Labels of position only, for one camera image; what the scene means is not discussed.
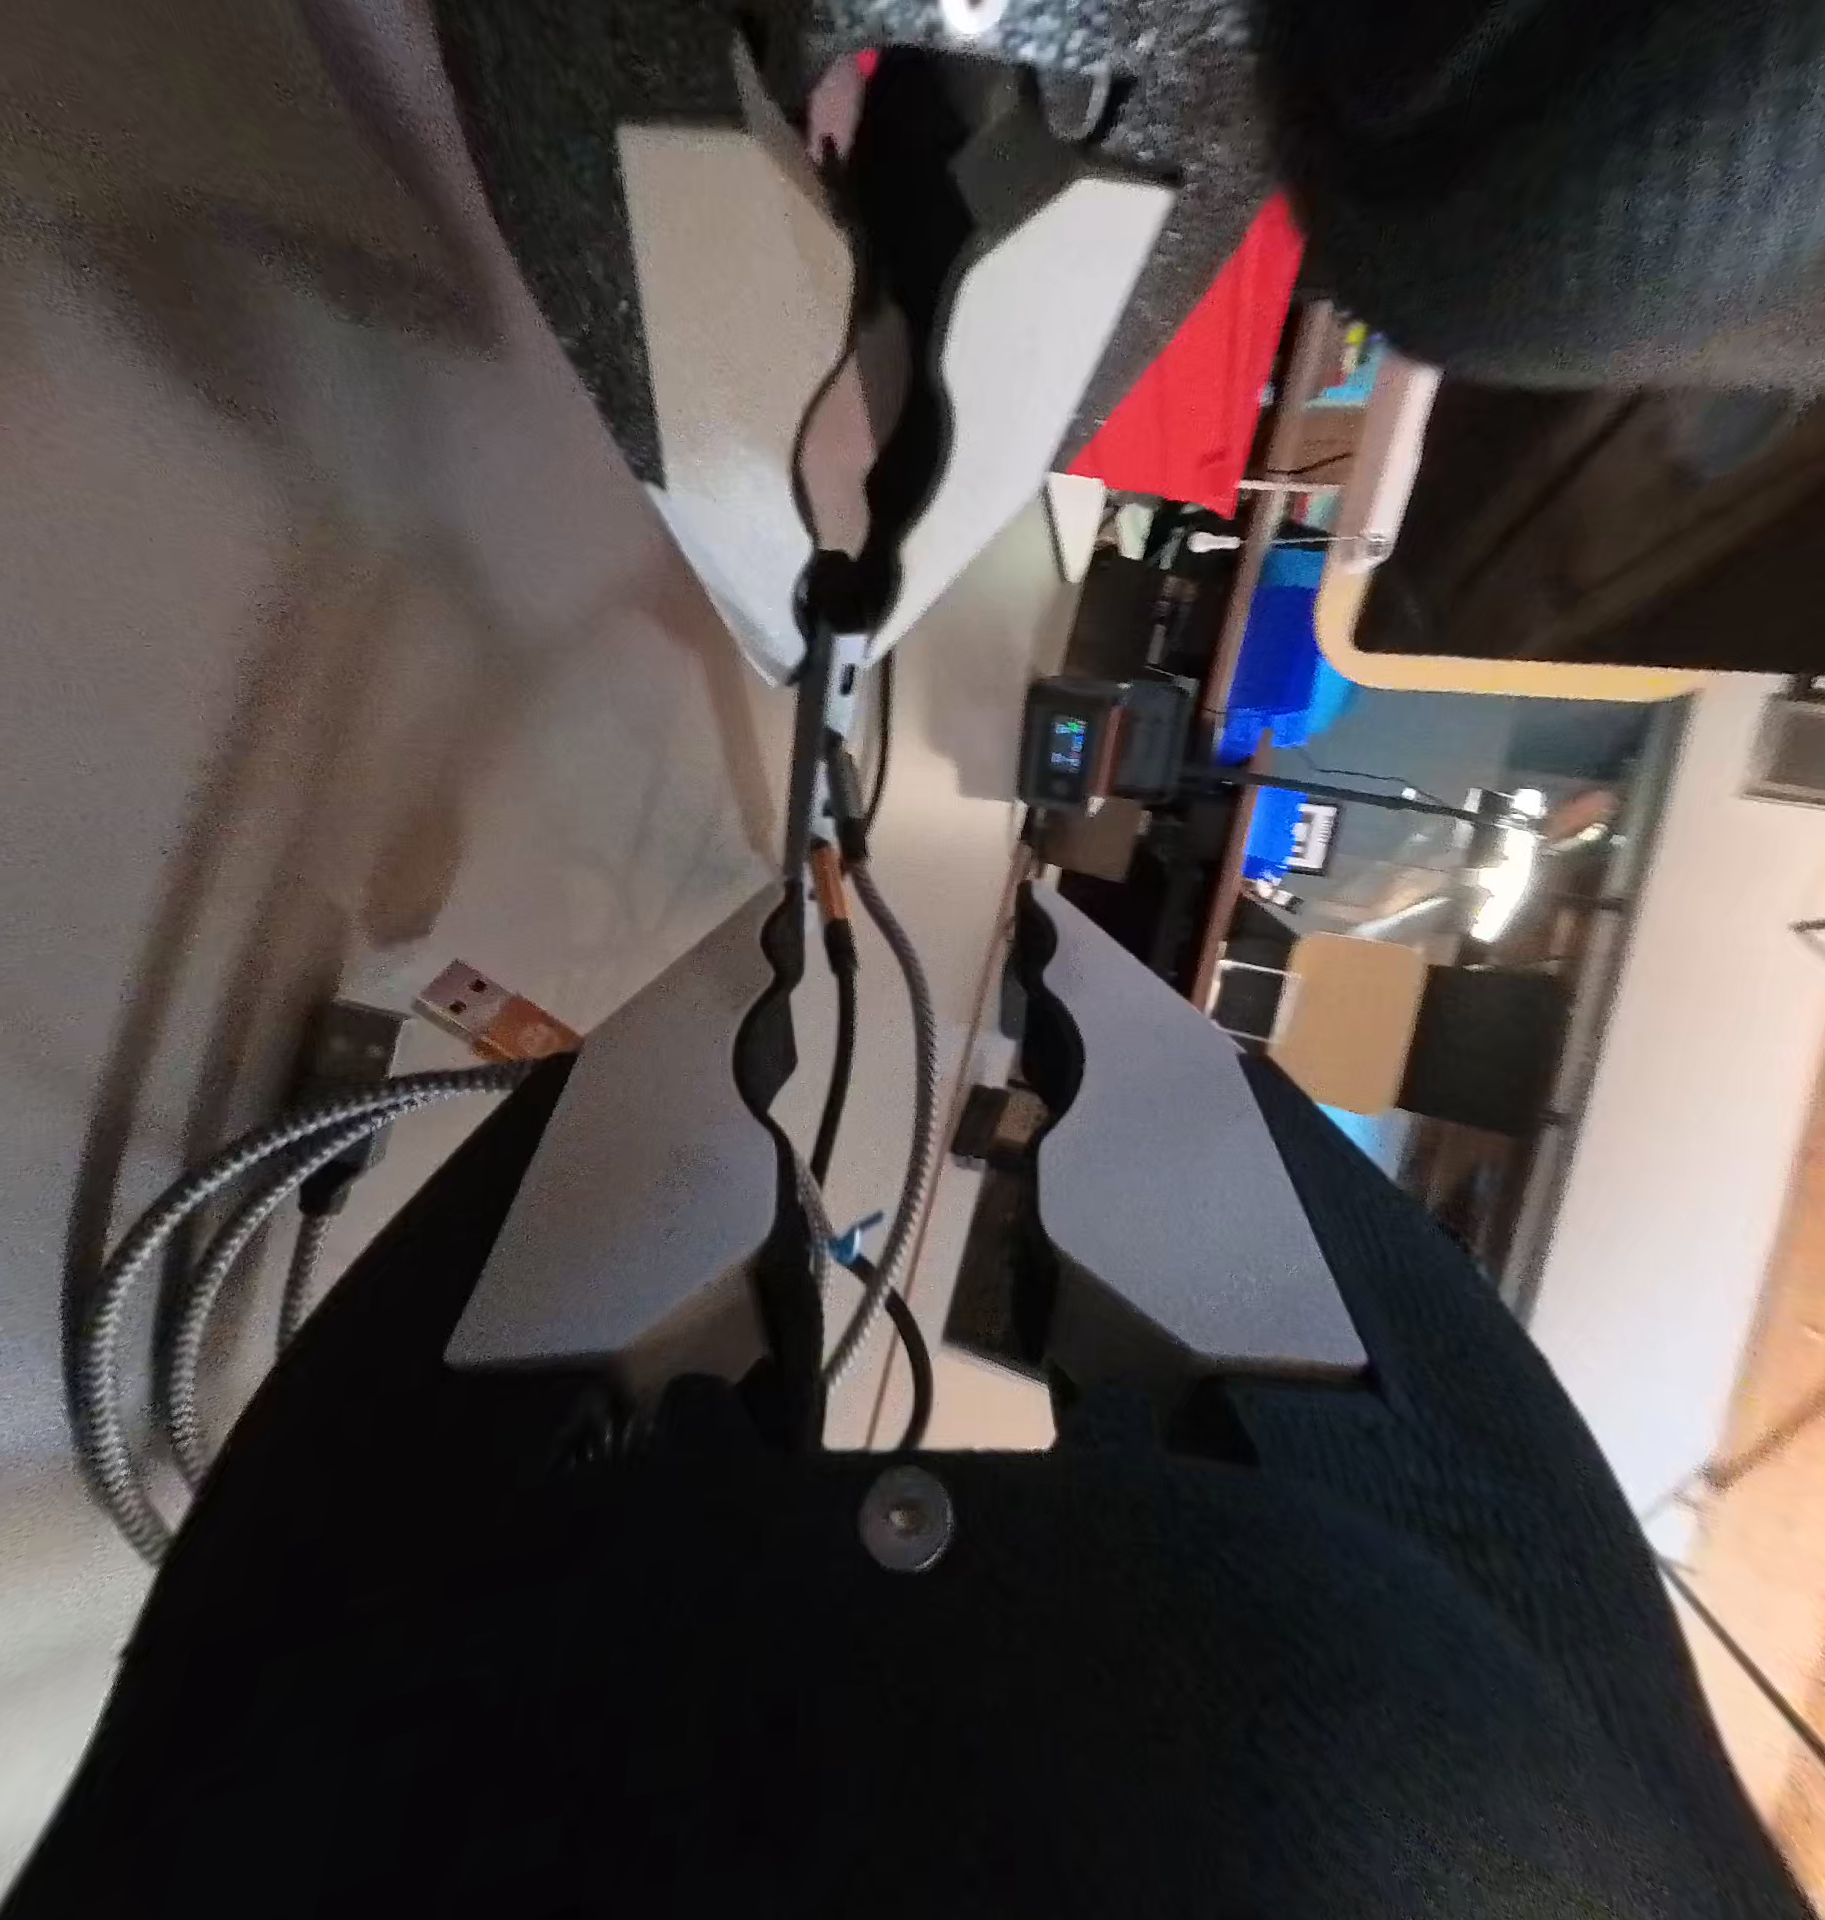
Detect grey braided usb cable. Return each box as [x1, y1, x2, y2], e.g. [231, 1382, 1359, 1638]
[59, 868, 938, 1564]

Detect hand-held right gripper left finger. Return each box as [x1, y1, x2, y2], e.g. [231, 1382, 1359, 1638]
[443, 883, 826, 1455]

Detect stack of blue bins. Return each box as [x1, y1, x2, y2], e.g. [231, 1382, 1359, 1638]
[1216, 540, 1357, 769]

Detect white sheet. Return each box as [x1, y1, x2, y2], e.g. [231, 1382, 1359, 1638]
[1038, 469, 1112, 587]

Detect small display device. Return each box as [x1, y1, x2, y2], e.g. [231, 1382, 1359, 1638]
[1020, 675, 1127, 814]

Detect black usb-c cable orange plugs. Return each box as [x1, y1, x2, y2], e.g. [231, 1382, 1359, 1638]
[406, 832, 938, 1450]

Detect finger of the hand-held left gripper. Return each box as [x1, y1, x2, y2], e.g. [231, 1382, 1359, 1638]
[617, 36, 856, 688]
[853, 170, 1177, 665]

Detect black light stand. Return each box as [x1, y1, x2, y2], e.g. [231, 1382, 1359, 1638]
[1182, 764, 1547, 830]

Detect frosted glass partition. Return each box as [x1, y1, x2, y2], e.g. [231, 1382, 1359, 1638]
[1197, 691, 1697, 1309]

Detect person's left forearm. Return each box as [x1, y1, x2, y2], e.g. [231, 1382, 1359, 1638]
[1252, 0, 1825, 400]

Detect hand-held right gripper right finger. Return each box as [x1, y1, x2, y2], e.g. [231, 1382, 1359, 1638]
[1009, 883, 1372, 1450]

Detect long wooden desk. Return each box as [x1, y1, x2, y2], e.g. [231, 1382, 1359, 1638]
[1186, 301, 1341, 1007]

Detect red plastic bin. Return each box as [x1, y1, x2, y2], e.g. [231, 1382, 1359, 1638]
[1066, 194, 1306, 519]

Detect brown cardboard box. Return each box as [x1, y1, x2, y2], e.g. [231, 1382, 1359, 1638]
[1028, 799, 1147, 888]

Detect wall air vent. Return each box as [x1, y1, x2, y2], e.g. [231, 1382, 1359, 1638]
[1742, 691, 1825, 813]

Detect tan rounded panel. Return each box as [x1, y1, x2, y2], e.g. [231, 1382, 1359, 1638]
[1277, 930, 1433, 1115]

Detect person's left hand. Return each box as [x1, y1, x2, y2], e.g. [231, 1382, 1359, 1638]
[802, 50, 879, 168]

